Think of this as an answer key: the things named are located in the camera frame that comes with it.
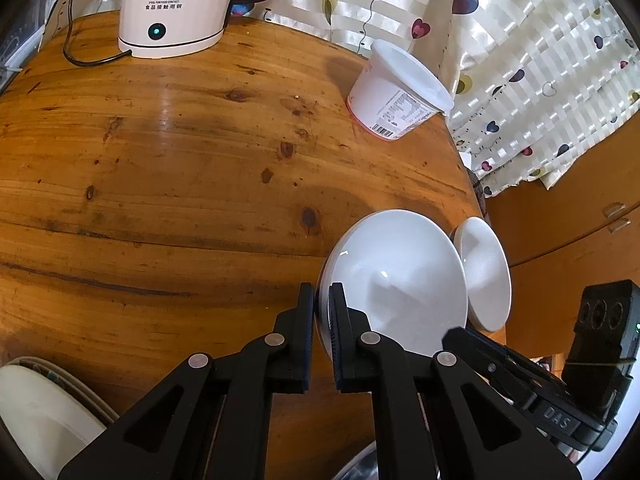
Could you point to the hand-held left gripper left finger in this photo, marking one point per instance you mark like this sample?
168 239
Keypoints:
304 325

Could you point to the stainless steel bowl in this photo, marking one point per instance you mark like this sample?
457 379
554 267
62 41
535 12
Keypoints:
362 462

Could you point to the large white bowl blue band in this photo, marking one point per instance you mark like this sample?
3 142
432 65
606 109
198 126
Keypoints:
400 270

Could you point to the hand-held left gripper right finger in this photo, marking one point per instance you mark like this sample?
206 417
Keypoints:
337 325

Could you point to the cream heart print curtain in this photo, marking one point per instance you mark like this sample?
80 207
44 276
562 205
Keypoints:
525 35

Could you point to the small white bowl blue band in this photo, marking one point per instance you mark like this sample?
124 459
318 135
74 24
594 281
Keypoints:
482 270

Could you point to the white plastic tub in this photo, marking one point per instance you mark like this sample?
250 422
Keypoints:
395 90

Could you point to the small beige plate fish print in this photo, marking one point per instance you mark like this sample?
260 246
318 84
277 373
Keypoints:
40 420

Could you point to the brown wooden cabinet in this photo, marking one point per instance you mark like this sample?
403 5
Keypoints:
560 210

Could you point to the white electric kettle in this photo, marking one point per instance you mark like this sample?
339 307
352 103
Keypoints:
170 5

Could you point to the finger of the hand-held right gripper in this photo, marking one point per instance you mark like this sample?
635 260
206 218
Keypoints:
495 365

